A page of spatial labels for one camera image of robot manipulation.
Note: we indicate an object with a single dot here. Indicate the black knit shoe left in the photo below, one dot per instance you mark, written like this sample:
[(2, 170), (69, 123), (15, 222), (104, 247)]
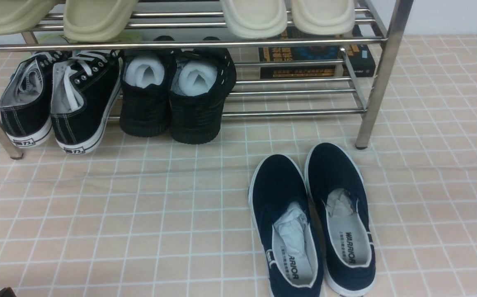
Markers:
[(145, 78)]

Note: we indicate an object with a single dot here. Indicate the olive green slipper far left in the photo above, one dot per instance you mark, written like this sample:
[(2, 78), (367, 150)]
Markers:
[(17, 16)]

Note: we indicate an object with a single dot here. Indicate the metal shoe rack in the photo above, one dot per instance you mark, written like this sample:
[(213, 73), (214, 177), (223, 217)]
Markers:
[(389, 38)]

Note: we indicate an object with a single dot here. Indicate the black box behind rack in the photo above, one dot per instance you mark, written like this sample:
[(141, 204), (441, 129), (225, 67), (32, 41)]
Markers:
[(360, 57)]

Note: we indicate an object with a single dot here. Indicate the cream slipper right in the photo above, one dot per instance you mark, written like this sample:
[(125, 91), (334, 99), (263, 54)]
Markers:
[(323, 17)]

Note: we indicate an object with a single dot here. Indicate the black knit shoe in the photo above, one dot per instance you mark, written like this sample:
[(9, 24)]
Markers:
[(145, 78), (202, 80)]

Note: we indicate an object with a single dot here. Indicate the navy slip-on shoe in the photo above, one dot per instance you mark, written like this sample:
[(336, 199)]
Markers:
[(336, 187), (281, 214)]

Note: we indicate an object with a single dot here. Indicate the olive green slipper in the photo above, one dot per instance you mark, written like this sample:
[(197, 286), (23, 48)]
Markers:
[(96, 20), (17, 16)]

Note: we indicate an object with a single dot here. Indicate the cream slipper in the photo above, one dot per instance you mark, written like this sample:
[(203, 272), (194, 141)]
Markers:
[(255, 19), (323, 17)]

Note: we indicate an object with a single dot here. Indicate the cream slipper left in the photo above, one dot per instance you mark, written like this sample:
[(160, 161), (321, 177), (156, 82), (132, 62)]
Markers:
[(255, 19)]

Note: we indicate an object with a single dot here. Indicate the black canvas sneaker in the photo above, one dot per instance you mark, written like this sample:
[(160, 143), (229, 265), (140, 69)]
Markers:
[(84, 88), (25, 103)]

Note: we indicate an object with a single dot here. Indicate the black canvas sneaker left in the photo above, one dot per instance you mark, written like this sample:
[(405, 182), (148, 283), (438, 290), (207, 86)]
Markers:
[(25, 103)]

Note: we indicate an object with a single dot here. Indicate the black canvas sneaker right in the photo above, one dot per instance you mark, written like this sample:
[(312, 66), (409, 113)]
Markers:
[(84, 88)]

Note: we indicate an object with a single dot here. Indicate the dark object bottom left corner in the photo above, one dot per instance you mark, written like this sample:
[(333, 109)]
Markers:
[(7, 292)]

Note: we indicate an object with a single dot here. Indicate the black knit shoe right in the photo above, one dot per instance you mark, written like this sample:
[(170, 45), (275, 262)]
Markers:
[(202, 80)]

